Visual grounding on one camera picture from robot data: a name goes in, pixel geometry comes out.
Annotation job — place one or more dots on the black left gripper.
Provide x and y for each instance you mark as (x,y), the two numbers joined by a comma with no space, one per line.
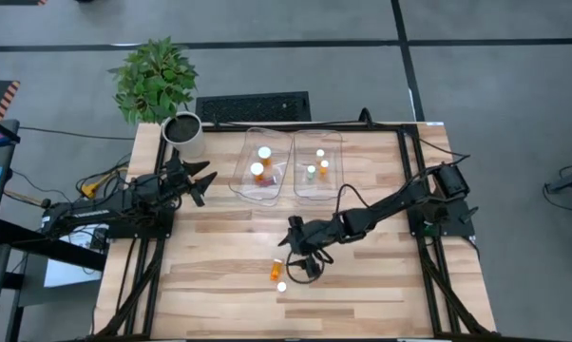
(181,180)

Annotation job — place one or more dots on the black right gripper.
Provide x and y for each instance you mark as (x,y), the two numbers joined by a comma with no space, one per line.
(319,235)

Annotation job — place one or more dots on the amber bottle orange pills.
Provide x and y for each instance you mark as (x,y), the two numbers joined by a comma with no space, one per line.
(276,271)

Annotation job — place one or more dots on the pale green pill bottle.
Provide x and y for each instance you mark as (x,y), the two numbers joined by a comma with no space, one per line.
(310,170)

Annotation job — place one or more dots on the wide amber bottle red pills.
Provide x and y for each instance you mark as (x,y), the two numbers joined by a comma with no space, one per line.
(264,153)

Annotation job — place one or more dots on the amber bottle yellow pills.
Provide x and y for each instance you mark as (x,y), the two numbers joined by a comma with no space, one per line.
(324,165)

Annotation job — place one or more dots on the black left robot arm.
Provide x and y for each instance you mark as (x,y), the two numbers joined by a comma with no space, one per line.
(91,214)

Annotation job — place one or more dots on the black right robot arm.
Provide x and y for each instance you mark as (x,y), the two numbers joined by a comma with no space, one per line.
(390,202)

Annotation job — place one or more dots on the white plant pot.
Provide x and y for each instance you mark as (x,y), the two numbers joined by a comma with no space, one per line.
(191,142)

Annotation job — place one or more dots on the green leafy plant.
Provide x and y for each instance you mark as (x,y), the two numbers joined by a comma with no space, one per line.
(153,81)

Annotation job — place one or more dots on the yellow power plug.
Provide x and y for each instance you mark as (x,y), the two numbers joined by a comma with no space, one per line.
(90,190)

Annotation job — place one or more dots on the white paper sheet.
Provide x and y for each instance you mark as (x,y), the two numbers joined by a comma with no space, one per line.
(72,266)

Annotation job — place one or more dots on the black orange striped mat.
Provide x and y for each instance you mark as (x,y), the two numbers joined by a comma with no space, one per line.
(3,100)

